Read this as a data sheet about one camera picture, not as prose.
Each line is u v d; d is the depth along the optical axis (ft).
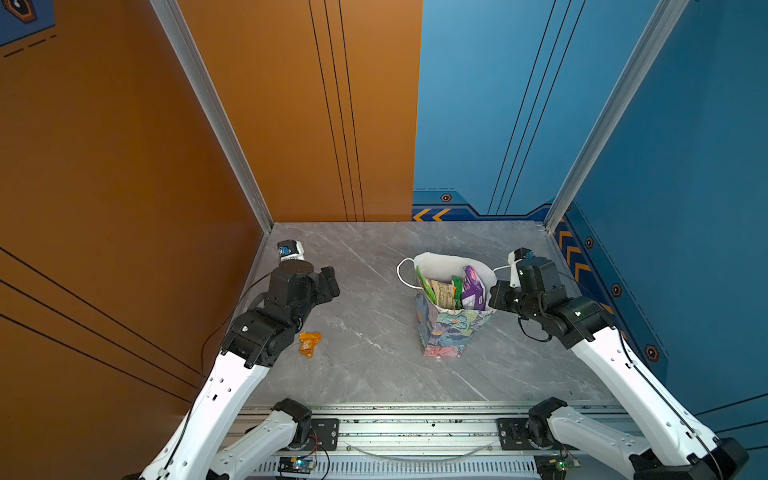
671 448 1.23
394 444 2.39
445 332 2.47
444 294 2.54
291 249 1.87
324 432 2.42
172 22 2.32
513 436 2.37
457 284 2.71
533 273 1.76
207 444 1.24
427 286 2.53
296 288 1.51
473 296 2.56
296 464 2.32
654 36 2.39
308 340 2.91
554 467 2.31
